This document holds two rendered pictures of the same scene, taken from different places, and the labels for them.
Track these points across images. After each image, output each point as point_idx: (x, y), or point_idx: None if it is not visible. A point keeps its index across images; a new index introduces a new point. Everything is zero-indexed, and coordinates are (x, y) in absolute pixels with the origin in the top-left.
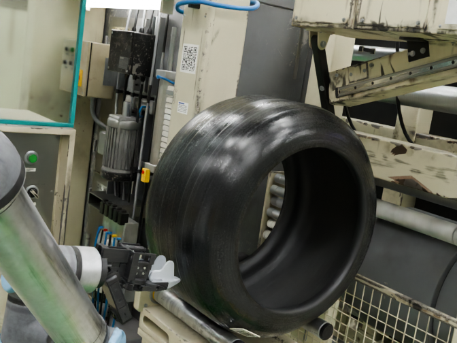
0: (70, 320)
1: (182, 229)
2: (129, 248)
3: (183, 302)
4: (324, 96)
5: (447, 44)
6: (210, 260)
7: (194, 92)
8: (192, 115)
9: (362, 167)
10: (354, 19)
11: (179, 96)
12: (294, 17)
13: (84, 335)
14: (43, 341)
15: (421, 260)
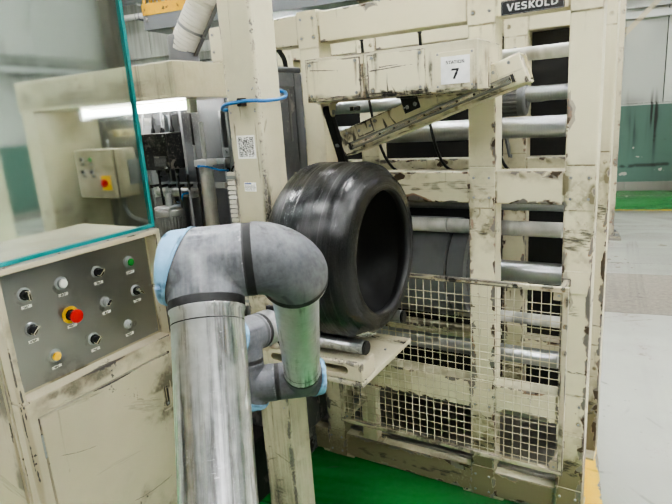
0: (317, 357)
1: None
2: None
3: None
4: (339, 151)
5: (432, 96)
6: (343, 291)
7: (259, 172)
8: (263, 190)
9: (402, 196)
10: (365, 91)
11: (243, 178)
12: (310, 96)
13: (318, 366)
14: (272, 386)
15: (426, 249)
